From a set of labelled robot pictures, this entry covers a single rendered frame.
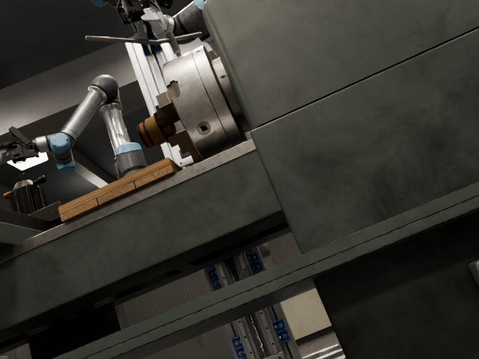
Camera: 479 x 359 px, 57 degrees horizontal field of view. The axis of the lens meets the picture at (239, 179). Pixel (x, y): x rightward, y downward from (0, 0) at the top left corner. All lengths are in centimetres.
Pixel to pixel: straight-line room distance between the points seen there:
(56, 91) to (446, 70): 495
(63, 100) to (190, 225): 458
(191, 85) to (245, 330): 104
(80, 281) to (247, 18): 73
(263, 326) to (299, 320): 580
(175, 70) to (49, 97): 448
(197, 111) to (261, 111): 20
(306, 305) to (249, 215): 665
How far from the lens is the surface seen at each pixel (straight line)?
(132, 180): 107
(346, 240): 81
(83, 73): 557
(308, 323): 760
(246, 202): 98
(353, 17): 108
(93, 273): 109
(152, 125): 126
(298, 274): 81
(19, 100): 579
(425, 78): 101
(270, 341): 179
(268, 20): 109
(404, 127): 96
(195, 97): 112
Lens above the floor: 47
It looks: 18 degrees up
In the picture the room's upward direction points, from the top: 22 degrees counter-clockwise
